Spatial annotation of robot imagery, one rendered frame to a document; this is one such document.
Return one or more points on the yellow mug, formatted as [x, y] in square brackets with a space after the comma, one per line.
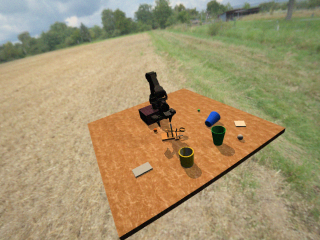
[186, 155]

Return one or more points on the beige flat square slab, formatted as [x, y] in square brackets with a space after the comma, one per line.
[239, 123]

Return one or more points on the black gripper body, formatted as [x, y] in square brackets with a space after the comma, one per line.
[155, 118]

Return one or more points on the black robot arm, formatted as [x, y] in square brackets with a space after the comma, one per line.
[157, 93]

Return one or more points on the green cup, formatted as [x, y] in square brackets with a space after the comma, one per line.
[218, 133]

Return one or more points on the blue cup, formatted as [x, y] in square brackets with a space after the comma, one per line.
[212, 118]

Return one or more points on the beige flat rectangular block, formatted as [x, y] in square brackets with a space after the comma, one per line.
[142, 169]

